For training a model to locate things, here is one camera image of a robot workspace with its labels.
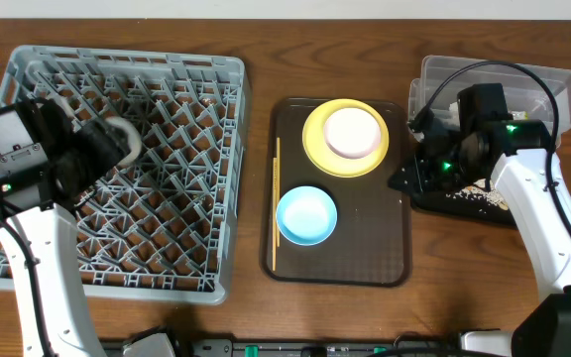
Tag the white pink bowl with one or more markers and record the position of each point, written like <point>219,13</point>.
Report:
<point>352,133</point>

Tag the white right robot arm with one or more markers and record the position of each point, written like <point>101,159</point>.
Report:
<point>518,158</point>

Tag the light blue bowl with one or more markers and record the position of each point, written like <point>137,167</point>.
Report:
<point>306,215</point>

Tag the clear plastic waste bin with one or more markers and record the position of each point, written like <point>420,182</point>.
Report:
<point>525,99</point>

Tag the black food waste tray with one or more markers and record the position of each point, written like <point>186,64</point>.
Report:
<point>438,203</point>

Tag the yellow plate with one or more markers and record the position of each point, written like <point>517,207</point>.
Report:
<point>319,153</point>

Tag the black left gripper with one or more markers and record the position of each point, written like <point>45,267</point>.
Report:
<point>99,144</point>

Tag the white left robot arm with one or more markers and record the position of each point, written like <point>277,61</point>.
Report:
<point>38,232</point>

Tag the spilled rice food waste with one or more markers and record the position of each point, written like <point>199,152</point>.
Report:
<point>480,194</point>

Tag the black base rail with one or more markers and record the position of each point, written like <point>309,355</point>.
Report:
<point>161,341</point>

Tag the dark brown serving tray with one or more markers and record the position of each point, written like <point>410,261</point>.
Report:
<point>371,244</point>

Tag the grey plastic dish rack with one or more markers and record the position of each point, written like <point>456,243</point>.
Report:
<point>164,227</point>

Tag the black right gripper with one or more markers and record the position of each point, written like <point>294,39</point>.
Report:
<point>418,178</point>

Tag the pale green cup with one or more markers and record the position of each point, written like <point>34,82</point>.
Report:
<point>132,138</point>

